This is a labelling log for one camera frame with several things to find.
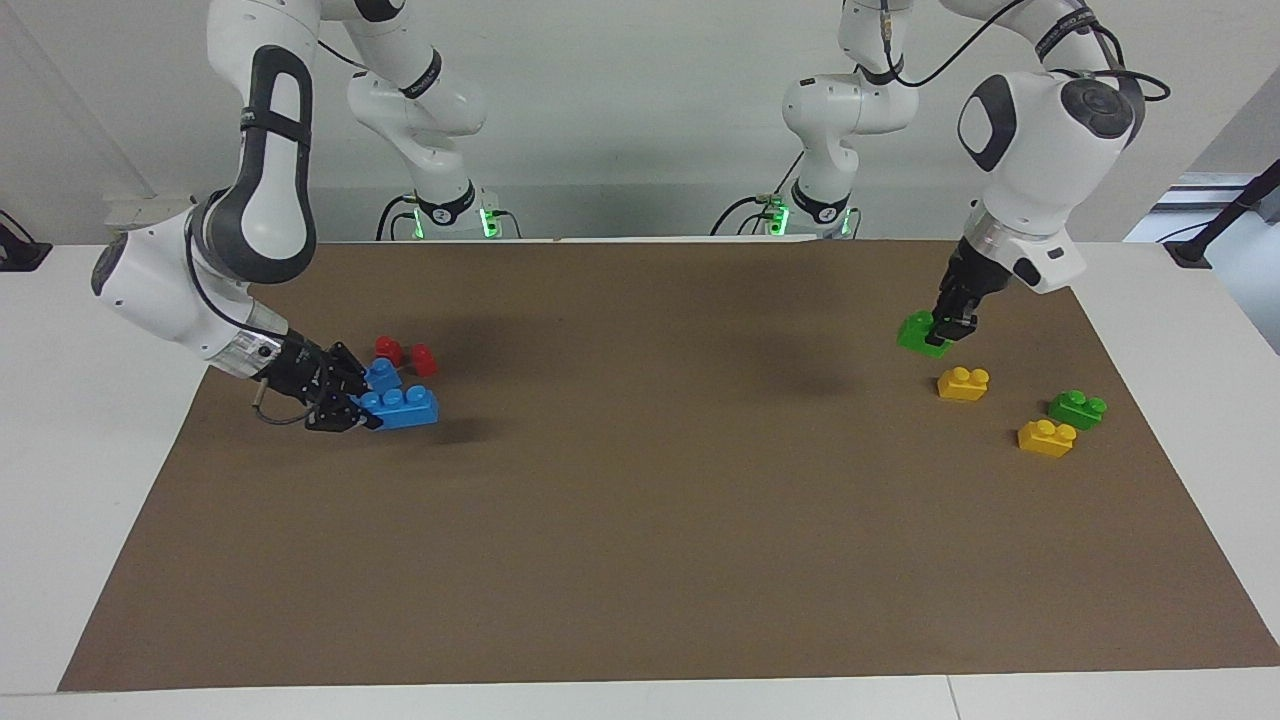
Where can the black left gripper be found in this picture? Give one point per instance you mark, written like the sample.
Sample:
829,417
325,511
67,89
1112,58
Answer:
972,275

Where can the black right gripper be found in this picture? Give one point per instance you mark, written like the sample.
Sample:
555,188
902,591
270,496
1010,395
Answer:
300,372

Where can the green toy block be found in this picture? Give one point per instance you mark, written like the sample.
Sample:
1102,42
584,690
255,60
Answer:
1077,410
915,333

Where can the blue toy block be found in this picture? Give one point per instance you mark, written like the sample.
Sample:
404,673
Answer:
405,410
383,377

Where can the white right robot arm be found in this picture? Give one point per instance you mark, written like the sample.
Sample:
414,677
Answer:
275,150

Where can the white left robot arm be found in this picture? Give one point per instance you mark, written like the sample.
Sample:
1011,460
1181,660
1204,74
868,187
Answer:
1040,140

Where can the red toy block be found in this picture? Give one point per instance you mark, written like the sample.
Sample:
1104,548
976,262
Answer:
388,350
425,361

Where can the yellow toy block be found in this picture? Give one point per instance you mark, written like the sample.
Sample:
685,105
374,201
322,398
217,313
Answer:
1046,440
963,385

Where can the black stand clamp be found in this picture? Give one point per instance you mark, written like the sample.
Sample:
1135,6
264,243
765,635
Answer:
1225,215

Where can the brown table mat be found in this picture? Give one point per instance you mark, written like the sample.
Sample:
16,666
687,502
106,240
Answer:
640,550

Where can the black table clamp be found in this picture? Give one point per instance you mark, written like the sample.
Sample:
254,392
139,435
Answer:
20,252

